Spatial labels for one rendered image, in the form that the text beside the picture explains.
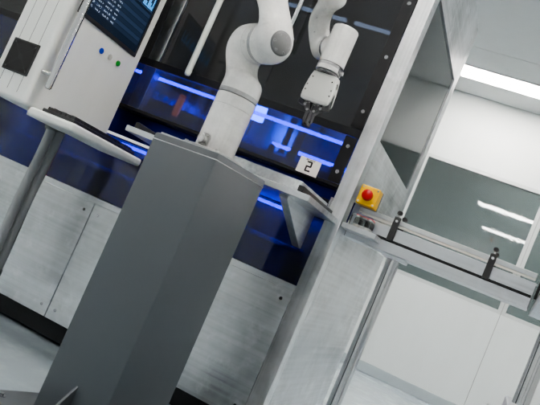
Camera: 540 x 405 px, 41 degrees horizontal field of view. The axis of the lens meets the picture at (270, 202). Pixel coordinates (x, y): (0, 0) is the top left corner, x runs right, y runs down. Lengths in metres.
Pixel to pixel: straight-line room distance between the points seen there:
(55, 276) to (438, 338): 4.74
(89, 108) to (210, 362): 1.05
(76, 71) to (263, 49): 0.88
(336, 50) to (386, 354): 5.15
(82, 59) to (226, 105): 0.81
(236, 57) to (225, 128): 0.23
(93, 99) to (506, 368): 5.15
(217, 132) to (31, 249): 1.27
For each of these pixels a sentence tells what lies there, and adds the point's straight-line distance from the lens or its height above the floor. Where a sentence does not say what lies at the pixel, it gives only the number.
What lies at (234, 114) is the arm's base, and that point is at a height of 0.99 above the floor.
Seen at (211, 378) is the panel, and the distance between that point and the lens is 2.67.
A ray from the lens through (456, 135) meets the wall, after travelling 7.40.
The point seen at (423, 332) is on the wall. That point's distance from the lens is 7.11.
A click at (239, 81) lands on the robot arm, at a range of 2.08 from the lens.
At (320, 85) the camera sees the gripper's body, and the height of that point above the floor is 1.21.
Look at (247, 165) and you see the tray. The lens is 2.31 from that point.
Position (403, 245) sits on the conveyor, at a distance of 2.63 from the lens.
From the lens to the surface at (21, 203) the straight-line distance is 2.88.
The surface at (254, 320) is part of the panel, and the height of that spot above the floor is 0.43.
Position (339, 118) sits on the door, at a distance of 2.68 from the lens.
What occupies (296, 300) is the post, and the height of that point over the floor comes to 0.55.
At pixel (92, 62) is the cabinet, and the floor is 1.05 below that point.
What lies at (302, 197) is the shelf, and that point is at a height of 0.87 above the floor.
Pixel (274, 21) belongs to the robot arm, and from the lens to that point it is 2.09.
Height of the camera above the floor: 0.66
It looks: 4 degrees up
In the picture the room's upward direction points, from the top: 23 degrees clockwise
